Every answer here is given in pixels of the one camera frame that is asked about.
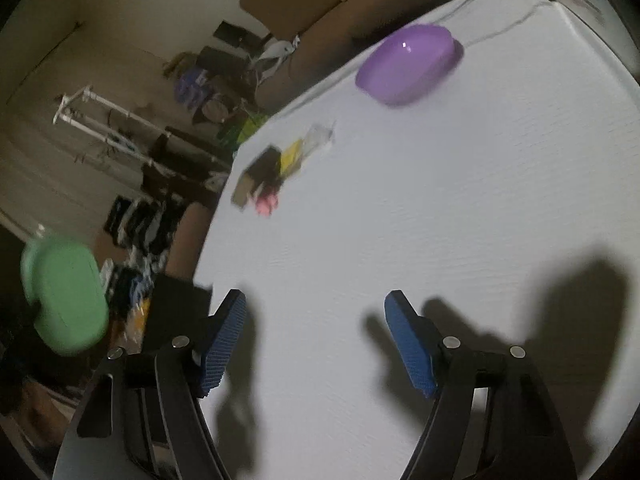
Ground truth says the black storage bin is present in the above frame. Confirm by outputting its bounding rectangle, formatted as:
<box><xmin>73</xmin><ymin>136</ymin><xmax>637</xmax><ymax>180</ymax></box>
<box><xmin>141</xmin><ymin>274</ymin><xmax>213</xmax><ymax>353</ymax></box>

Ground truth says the yellow small packet by box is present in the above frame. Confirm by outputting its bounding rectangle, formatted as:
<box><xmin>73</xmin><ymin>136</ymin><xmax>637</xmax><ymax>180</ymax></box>
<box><xmin>279</xmin><ymin>138</ymin><xmax>304</xmax><ymax>180</ymax></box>

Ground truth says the clear plastic spoon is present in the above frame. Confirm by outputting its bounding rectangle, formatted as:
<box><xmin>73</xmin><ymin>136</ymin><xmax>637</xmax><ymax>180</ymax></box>
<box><xmin>302</xmin><ymin>124</ymin><xmax>333</xmax><ymax>158</ymax></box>

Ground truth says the pink snack packet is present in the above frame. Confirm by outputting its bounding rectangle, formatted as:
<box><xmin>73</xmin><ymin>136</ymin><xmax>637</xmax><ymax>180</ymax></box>
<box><xmin>255</xmin><ymin>191</ymin><xmax>279</xmax><ymax>217</ymax></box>

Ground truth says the white floor stand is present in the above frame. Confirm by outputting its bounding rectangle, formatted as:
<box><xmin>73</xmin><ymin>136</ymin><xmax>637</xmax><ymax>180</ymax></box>
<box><xmin>52</xmin><ymin>84</ymin><xmax>231</xmax><ymax>172</ymax></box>

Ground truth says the brown sofa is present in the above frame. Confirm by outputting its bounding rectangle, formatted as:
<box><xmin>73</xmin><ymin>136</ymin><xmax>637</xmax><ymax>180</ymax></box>
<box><xmin>238</xmin><ymin>0</ymin><xmax>507</xmax><ymax>116</ymax></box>

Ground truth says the brown rectangular box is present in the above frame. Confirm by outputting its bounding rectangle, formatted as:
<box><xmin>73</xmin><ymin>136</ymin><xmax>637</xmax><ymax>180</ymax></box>
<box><xmin>231</xmin><ymin>145</ymin><xmax>282</xmax><ymax>209</ymax></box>

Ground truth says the mint green plastic plate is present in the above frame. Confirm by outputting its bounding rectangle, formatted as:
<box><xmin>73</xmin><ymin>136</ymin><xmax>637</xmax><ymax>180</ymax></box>
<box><xmin>21</xmin><ymin>235</ymin><xmax>110</xmax><ymax>356</ymax></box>

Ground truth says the purple plastic plate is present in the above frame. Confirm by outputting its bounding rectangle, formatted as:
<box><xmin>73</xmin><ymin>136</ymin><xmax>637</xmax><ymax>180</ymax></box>
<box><xmin>355</xmin><ymin>24</ymin><xmax>463</xmax><ymax>107</ymax></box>

